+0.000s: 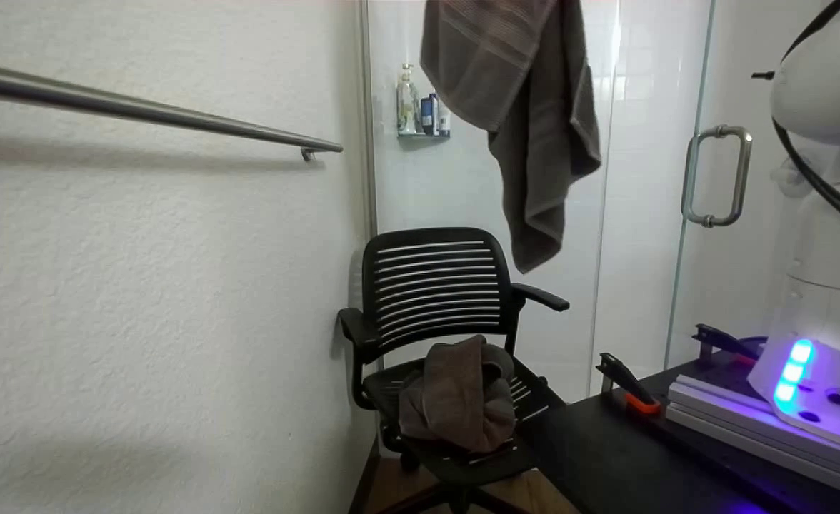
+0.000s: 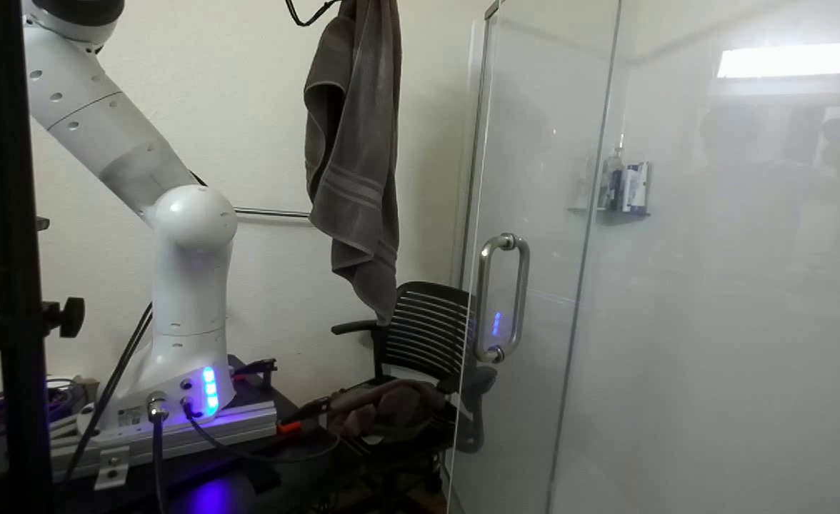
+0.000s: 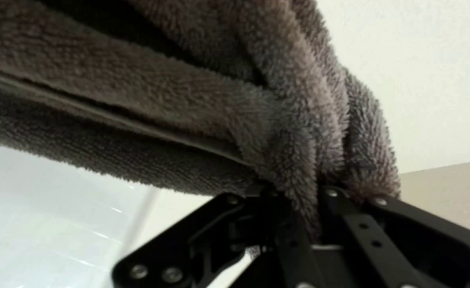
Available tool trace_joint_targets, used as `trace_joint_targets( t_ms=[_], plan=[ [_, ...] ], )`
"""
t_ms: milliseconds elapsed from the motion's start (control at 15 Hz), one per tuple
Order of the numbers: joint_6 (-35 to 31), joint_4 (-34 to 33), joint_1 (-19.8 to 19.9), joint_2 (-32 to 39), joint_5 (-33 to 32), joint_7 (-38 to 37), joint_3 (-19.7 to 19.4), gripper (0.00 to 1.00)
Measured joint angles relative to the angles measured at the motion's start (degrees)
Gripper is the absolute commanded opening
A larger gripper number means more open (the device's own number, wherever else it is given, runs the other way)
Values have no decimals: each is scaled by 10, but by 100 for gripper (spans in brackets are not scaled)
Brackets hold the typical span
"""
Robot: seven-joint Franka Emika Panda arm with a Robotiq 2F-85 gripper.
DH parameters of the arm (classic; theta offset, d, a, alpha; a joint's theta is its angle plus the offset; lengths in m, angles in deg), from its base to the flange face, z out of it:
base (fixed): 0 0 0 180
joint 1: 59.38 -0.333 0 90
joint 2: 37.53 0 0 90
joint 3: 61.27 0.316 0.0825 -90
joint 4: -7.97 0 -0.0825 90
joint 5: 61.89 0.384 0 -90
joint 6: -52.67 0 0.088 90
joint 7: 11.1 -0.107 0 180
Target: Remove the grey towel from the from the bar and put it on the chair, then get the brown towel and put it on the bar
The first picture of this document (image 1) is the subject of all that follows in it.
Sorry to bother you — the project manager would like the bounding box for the shower shelf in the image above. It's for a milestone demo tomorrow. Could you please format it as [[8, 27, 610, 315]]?
[[397, 131, 453, 151]]

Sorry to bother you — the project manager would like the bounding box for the orange black clamp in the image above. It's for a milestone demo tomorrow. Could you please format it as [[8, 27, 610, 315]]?
[[598, 351, 663, 417]]

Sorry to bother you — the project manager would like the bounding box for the glass shower door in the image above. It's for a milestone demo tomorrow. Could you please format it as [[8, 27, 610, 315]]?
[[588, 0, 825, 377]]

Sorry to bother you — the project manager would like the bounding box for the blue toiletry bottle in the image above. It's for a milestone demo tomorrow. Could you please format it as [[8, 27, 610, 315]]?
[[420, 92, 437, 134]]

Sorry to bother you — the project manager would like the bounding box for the white soap bottle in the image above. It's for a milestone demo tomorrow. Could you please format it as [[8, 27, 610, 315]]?
[[394, 62, 417, 137]]

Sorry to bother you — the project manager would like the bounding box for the metal shower door handle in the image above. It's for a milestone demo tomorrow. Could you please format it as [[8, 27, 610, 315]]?
[[680, 127, 754, 229]]

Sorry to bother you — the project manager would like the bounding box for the black office chair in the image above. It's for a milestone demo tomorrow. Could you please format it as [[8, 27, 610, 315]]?
[[338, 229, 568, 514]]

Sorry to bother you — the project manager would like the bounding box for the grey towel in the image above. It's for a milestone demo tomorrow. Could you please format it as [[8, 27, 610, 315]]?
[[420, 0, 604, 272]]

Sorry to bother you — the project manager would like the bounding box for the purple black clamp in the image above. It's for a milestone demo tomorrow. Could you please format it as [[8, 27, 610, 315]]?
[[694, 324, 767, 362]]

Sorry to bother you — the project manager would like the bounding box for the brown towel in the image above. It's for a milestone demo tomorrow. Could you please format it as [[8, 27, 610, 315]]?
[[397, 338, 517, 454]]

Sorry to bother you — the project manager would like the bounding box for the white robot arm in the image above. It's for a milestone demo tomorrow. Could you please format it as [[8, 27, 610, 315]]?
[[750, 0, 840, 441]]

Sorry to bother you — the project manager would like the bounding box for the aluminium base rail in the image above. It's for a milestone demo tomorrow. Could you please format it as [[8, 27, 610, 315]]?
[[667, 375, 840, 488]]

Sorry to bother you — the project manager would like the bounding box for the metal towel bar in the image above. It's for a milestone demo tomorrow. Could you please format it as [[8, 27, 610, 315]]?
[[0, 70, 343, 160]]

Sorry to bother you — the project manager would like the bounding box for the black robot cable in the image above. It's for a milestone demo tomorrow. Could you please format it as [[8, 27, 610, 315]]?
[[750, 0, 840, 247]]

